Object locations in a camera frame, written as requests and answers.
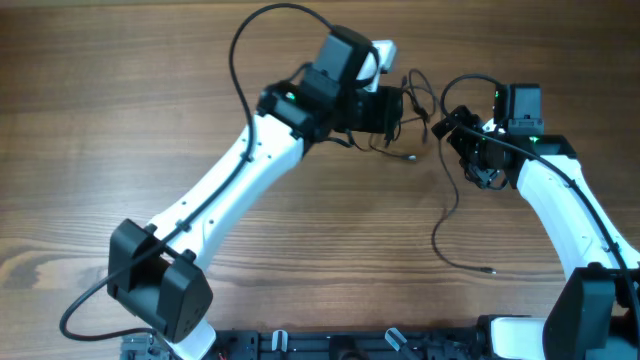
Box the thick black USB cable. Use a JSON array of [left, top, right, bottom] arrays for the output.
[[382, 68, 441, 162]]

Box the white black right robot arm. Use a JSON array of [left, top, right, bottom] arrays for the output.
[[432, 83, 639, 359]]

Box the thin black cable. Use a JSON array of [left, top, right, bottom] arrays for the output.
[[430, 139, 498, 276]]

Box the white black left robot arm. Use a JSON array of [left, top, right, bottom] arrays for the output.
[[107, 26, 403, 359]]

